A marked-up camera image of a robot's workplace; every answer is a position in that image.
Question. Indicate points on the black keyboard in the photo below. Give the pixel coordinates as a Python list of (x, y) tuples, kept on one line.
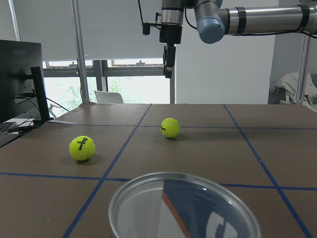
[(5, 126)]

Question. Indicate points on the tennis ball marked three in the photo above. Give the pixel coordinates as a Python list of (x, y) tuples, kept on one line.
[(82, 148)]

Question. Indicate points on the yellow tennis ball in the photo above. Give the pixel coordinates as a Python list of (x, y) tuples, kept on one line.
[(170, 127)]

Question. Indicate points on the black computer monitor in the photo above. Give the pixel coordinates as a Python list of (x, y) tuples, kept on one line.
[(22, 93)]

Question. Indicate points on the beige cloth pile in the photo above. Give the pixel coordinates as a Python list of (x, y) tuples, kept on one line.
[(283, 91)]

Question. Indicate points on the aluminium frame post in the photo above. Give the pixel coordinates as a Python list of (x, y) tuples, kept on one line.
[(80, 52)]

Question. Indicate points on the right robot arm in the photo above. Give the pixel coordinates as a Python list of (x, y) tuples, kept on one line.
[(213, 22)]

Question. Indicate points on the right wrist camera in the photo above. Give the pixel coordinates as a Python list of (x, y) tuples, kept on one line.
[(146, 27)]

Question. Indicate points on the white chair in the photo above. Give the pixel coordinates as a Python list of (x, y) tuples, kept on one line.
[(108, 97)]

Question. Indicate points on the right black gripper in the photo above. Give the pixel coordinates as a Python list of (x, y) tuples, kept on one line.
[(171, 35)]

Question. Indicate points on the white tennis ball can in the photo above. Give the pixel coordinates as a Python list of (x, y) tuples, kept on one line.
[(177, 205)]

